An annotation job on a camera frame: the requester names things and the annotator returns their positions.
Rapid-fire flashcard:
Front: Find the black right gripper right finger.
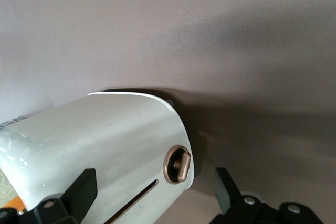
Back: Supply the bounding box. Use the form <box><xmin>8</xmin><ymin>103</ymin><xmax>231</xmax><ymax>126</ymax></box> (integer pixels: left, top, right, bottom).
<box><xmin>211</xmin><ymin>167</ymin><xmax>265</xmax><ymax>224</ymax></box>

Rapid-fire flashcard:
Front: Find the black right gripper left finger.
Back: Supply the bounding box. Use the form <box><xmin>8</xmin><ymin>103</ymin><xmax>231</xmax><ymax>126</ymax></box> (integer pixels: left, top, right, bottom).
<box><xmin>33</xmin><ymin>168</ymin><xmax>99</xmax><ymax>224</ymax></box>

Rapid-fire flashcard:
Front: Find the white toaster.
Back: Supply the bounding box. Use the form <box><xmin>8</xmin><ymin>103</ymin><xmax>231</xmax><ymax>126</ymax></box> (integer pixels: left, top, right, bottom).
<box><xmin>0</xmin><ymin>91</ymin><xmax>196</xmax><ymax>224</ymax></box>

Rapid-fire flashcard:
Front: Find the bread slice with orange crust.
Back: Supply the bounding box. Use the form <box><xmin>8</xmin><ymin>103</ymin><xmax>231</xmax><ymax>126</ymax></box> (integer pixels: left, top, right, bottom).
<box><xmin>0</xmin><ymin>170</ymin><xmax>27</xmax><ymax>212</ymax></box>

